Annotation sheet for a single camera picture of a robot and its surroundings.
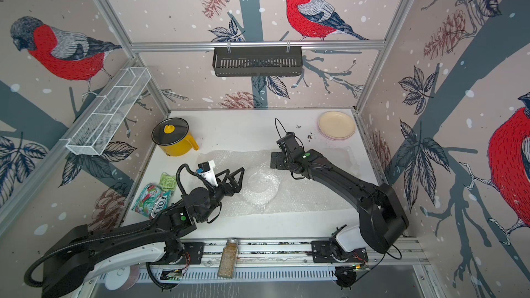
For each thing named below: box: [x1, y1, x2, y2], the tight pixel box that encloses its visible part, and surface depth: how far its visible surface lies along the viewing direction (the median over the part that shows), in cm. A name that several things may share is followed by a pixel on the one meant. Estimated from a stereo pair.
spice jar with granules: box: [218, 237, 240, 279], surface depth 70 cm
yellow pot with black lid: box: [151, 117, 199, 158], surface depth 100 cm
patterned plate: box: [244, 166, 281, 214], surface depth 89 cm
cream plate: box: [318, 110, 357, 140], surface depth 114 cm
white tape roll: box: [104, 264, 141, 291], surface depth 66 cm
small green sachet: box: [158, 172, 177, 192], surface depth 94 cm
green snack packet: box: [131, 182, 172, 219], surface depth 85 cm
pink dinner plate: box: [318, 126, 357, 141], surface depth 109 cm
